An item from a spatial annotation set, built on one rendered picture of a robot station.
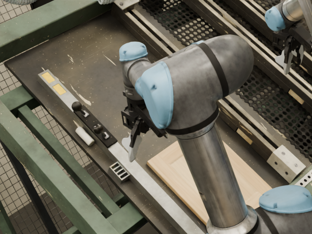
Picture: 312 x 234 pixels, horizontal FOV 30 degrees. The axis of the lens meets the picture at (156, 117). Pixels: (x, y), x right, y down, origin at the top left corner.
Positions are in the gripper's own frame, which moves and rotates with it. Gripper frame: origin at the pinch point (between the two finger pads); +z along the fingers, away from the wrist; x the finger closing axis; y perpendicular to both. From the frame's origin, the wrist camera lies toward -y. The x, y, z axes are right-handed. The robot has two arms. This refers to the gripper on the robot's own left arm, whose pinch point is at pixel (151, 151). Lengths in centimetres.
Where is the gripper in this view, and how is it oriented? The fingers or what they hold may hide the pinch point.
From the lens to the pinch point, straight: 175.7
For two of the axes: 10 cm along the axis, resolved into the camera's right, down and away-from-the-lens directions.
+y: -6.8, -3.8, 6.3
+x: -7.3, 4.6, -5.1
